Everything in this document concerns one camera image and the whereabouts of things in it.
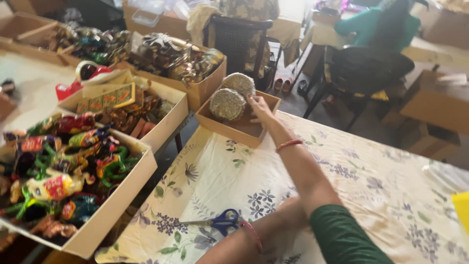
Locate large brown cardboard carton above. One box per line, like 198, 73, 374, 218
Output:
421, 0, 469, 50

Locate heap of shiny metallic ornaments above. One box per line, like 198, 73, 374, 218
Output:
130, 32, 225, 84

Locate yellow plastic thing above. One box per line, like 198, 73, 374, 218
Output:
451, 191, 469, 236

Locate pair of pink sandals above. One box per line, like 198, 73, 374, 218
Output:
273, 76, 294, 93

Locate green sleeve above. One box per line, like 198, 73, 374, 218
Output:
309, 204, 395, 264

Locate large cream cardboard box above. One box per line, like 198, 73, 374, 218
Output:
0, 109, 158, 260

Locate red tape dispenser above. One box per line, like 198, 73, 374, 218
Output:
55, 60, 115, 102

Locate floral patterned hanging cloth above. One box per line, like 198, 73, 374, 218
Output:
219, 0, 280, 79

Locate floral tablecloth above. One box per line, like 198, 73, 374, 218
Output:
95, 110, 469, 264

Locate person's left hand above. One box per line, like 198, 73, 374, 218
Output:
256, 197, 313, 254

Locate shallow wooden tray box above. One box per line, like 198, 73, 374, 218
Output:
195, 89, 282, 149

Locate low brown cardboard carton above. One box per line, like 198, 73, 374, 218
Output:
381, 118, 461, 163

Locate brown carton of ornaments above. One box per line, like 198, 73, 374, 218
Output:
112, 35, 228, 113

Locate person's right hand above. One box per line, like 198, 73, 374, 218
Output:
247, 94, 288, 142

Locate black chair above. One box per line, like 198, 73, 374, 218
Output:
303, 45, 416, 132

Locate empty wooden trays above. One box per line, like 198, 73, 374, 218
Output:
0, 12, 85, 67

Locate red thread bracelet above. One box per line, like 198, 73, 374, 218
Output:
240, 220, 263, 254

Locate heap of colourful toy figures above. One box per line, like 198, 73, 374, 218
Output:
0, 112, 140, 239

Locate table with cream cloth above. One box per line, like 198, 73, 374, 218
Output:
269, 7, 356, 76

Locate orange bangle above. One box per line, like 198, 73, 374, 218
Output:
276, 139, 304, 153

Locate carton with clear containers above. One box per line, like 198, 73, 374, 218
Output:
122, 0, 192, 41

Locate heap of brown wrapped ornaments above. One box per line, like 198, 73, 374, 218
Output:
98, 95, 176, 139

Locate green printed flat packet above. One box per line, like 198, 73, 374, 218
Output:
76, 82, 144, 114

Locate dark wooden chair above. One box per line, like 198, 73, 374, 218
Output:
203, 14, 283, 92

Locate beige cloth on chair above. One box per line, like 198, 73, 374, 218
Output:
186, 4, 223, 47

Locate round golden woven disc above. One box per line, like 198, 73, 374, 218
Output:
209, 88, 247, 122
221, 72, 256, 100

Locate blue-handled scissors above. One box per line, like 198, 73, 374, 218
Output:
179, 208, 241, 237

